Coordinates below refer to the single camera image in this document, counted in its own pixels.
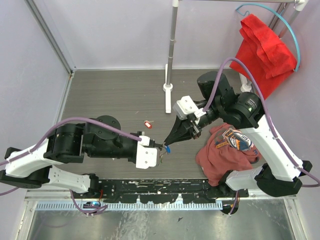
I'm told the blue tagged key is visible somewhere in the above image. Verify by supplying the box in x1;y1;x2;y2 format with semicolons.
164;145;171;154

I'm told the metal keyring with keys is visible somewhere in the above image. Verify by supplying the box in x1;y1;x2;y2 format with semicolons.
159;146;168;163

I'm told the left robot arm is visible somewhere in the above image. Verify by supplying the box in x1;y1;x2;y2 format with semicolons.
0;115;165;198

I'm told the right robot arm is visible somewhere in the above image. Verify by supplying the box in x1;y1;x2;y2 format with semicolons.
164;71;313;197

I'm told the red tagged key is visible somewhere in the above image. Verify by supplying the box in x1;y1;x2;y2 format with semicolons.
144;120;153;129

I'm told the white pole base foot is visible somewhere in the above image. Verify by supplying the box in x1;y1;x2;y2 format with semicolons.
162;64;173;114

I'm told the black mounting plate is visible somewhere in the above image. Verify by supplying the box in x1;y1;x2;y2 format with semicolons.
73;178;236;204

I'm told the maroon printed t-shirt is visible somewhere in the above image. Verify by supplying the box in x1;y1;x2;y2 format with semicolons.
195;123;262;187

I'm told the red cloth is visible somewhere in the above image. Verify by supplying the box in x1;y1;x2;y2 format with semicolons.
235;14;297;99

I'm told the metal rack pole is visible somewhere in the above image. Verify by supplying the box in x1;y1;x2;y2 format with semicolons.
165;0;179;86

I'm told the blue clothes hanger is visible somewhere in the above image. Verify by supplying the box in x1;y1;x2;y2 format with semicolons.
235;3;301;72

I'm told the aluminium corner profile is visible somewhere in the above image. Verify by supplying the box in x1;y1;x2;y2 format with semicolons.
24;0;77;75

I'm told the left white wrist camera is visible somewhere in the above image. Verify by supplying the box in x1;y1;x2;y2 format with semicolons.
135;135;160;169

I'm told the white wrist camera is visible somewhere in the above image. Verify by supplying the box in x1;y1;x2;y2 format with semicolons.
135;135;160;169
172;95;207;120

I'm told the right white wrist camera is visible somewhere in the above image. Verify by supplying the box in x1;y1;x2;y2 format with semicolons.
172;95;207;120

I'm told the slotted cable duct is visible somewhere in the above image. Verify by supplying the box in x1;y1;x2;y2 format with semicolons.
35;200;223;211

